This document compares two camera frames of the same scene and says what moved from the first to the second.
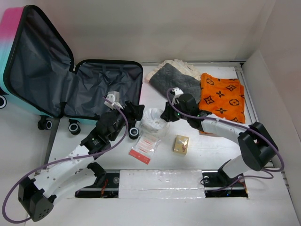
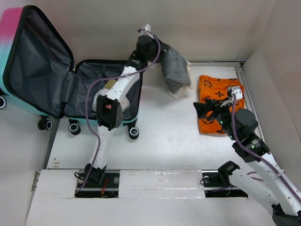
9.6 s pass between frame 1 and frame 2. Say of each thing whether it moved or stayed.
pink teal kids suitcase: stayed
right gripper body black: moved
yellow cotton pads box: moved
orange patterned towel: stayed
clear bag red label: moved
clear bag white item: moved
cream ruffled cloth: moved
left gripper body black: moved
